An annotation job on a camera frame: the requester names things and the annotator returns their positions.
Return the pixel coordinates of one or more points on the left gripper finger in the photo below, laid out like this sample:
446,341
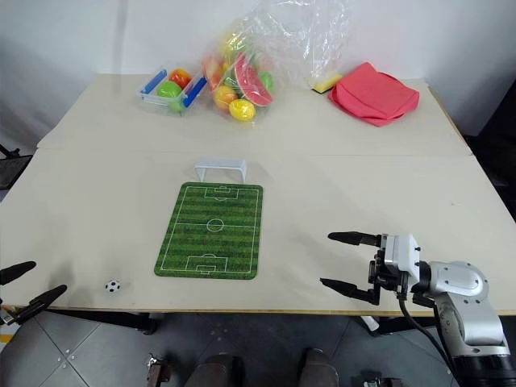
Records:
42,301
18,271

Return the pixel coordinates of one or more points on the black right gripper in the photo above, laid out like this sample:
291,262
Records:
387,278

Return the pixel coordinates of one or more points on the mini soccer ball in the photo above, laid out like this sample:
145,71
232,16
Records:
113,286

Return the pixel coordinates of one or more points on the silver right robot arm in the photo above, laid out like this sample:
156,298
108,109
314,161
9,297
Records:
467,290

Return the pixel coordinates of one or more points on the green soccer field mat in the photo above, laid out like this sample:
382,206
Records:
209,231

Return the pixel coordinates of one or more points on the black table base bar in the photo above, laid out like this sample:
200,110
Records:
109,318

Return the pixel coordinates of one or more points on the black chair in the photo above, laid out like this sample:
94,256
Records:
10,167

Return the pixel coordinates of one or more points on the white toy goal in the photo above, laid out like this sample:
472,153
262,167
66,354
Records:
219,164

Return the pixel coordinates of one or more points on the red folded cloth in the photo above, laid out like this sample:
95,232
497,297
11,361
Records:
375,94

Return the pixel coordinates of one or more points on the yellow sponge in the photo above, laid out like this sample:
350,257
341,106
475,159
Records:
325,84

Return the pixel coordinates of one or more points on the yellow toy lemon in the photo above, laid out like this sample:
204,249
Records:
242,109

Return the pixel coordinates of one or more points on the green toy fruit in bag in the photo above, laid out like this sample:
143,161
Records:
267,80

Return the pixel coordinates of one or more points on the toy watermelon slice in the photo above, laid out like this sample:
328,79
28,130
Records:
252,82

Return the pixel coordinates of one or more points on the orange yellow toy fruit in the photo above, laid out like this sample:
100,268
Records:
225,96

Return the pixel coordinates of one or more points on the small green toy fruit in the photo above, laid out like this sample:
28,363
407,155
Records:
176,106

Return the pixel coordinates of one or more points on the large green toy apple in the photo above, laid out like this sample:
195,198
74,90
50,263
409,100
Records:
168,89

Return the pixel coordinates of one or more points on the clear plastic bag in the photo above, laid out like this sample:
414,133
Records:
282,36

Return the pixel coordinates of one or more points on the red orange toy peach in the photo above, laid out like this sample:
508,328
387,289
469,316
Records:
213,70

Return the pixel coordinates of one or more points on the orange red toy fruit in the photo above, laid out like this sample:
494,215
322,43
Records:
180,76

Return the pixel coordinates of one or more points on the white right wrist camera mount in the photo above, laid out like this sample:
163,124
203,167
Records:
403,252

